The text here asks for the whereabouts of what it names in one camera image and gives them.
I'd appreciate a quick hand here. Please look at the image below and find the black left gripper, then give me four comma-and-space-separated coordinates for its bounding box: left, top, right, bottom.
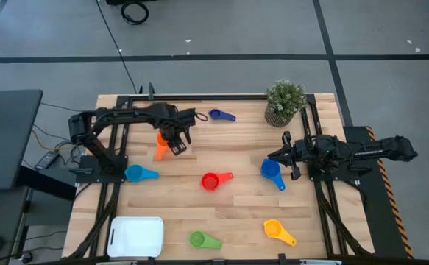
155, 105, 197, 156

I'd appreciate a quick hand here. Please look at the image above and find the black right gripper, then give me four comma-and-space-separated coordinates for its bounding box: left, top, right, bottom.
268, 130, 316, 182

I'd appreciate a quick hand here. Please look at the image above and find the orange measuring cup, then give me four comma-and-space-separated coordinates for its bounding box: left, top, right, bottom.
154, 131, 169, 161

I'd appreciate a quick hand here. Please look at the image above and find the royal blue measuring cup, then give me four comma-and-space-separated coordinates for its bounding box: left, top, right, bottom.
260, 158, 287, 192

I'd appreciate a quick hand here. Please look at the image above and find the small indigo measuring cup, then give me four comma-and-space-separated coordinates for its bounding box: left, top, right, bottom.
208, 108, 237, 123

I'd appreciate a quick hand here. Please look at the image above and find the red measuring cup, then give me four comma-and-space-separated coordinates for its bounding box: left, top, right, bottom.
199, 172, 235, 192

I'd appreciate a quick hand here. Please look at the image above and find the light blue measuring cup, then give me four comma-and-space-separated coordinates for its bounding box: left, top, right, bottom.
124, 163, 160, 183

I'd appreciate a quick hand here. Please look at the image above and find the yellow measuring cup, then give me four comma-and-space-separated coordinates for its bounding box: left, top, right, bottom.
263, 219, 298, 247

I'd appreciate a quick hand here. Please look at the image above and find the green measuring cup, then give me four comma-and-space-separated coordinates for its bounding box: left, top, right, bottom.
188, 230, 224, 250

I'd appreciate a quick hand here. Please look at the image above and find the white plastic basket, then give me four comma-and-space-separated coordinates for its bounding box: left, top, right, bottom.
106, 216, 165, 258

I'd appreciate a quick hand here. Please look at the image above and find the potted plant in ribbed pot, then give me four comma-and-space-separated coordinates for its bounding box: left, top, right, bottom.
264, 79, 308, 129

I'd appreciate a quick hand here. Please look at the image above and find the black platform with hazard stripe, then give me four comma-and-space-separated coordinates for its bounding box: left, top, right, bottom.
342, 126, 414, 259

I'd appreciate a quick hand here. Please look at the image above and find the black power adapter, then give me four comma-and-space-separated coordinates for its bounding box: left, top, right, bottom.
34, 150, 60, 171

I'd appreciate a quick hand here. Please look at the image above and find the grey desk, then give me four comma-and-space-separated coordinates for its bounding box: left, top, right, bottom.
0, 89, 44, 192

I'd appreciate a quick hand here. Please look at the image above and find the black metal table frame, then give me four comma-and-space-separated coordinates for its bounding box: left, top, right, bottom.
66, 82, 375, 265

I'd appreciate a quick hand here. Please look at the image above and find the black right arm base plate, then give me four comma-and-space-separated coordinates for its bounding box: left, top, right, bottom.
306, 152, 373, 183

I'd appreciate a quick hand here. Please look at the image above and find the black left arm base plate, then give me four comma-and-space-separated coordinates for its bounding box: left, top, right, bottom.
68, 154, 129, 184

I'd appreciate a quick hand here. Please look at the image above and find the thin black floor cable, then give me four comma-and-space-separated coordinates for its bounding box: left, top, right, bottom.
39, 102, 96, 113

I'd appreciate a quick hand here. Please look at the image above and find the coiled black cable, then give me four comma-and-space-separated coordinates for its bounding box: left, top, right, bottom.
120, 1, 150, 26

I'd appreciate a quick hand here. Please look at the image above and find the long black floor cable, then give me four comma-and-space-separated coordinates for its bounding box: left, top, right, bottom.
95, 0, 138, 95

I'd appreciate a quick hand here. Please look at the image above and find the yellow cable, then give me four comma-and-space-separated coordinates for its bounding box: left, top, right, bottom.
31, 128, 76, 152

